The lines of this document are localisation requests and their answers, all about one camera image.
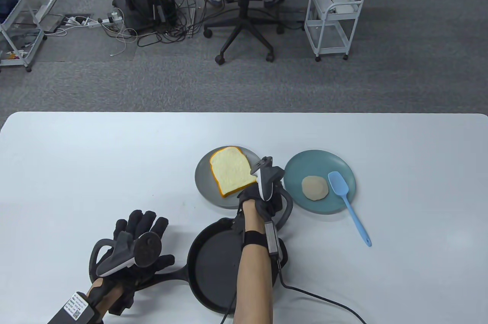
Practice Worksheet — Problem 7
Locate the light blue dessert shovel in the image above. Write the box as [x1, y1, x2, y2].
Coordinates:
[328, 171, 372, 247]

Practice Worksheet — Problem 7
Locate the black cast iron skillet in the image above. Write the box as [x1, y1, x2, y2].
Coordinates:
[135, 217, 289, 315]

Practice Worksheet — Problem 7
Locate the fried egg slice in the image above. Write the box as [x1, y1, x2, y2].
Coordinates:
[302, 176, 329, 202]

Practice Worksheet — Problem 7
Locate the white power strip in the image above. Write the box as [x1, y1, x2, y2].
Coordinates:
[87, 11, 125, 29]

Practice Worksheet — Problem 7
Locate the black wrist strap module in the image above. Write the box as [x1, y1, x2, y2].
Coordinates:
[242, 221, 281, 257]

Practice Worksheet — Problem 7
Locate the dark blue bag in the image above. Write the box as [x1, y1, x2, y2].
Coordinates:
[0, 0, 19, 24]

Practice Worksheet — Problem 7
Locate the person's right hand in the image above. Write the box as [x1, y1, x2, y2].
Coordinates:
[237, 166, 286, 221]

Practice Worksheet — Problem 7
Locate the person's left forearm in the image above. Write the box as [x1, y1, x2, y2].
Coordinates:
[86, 278, 115, 305]

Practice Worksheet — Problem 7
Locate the grey plate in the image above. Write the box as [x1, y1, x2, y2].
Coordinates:
[195, 146, 266, 209]

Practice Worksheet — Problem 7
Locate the black labelled wrist module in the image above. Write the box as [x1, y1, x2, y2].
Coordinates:
[48, 292, 105, 324]

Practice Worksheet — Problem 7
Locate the dark grey tracking controller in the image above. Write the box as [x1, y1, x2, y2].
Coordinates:
[250, 156, 294, 231]
[88, 232, 162, 278]

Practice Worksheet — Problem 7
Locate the white metal rack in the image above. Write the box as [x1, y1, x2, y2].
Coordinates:
[0, 0, 48, 73]

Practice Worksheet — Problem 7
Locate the white device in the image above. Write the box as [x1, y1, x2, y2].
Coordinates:
[318, 0, 363, 14]

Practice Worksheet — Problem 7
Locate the black floor outlet box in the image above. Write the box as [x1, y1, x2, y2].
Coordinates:
[46, 14, 94, 33]

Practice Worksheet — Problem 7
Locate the toast slice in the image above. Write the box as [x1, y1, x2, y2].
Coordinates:
[209, 147, 259, 199]

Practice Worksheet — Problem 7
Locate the white cable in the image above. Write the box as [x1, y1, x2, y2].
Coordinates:
[110, 27, 138, 58]

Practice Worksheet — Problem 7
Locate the white rolling cart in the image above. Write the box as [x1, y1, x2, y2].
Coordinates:
[304, 0, 371, 62]

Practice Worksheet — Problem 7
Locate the teal plate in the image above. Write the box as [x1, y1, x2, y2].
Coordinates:
[283, 150, 356, 214]

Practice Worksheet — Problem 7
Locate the tangle of black cables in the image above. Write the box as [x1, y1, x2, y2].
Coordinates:
[135, 0, 214, 48]

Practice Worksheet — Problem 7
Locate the person's left hand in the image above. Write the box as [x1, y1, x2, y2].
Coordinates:
[90, 210, 176, 315]

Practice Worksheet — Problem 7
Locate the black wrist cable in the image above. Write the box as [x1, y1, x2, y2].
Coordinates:
[221, 252, 368, 324]

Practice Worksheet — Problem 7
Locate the person's right forearm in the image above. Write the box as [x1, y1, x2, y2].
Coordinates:
[233, 200, 275, 324]

